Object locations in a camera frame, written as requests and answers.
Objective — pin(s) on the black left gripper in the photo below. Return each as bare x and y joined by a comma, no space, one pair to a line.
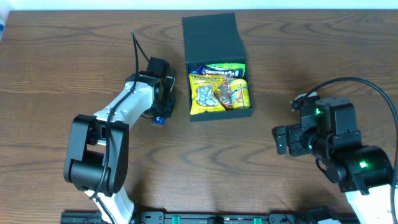
168,104

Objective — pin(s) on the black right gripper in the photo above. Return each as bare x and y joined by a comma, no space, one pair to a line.
288,139

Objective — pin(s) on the yellow Hacks candy bag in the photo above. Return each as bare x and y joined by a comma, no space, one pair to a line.
203,97

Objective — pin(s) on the blue Eclipse mint tin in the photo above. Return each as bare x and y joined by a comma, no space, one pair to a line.
159,120

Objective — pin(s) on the yellow gum bottle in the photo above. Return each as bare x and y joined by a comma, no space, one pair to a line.
240,94

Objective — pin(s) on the dark green box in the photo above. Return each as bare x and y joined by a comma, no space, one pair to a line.
214,39

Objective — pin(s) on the green Haribo gummy bag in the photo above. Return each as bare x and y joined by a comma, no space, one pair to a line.
223,93

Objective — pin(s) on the purple Dairy Milk bar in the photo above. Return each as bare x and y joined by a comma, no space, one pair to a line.
227,72

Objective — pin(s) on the blue Oreo cookie pack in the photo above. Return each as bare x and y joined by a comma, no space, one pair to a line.
194,71

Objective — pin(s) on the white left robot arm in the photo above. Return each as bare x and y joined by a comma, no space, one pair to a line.
97,156

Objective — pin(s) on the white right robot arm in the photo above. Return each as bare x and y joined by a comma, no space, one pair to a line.
371,207

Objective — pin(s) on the black mounting rail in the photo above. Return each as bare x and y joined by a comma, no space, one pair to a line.
315,215

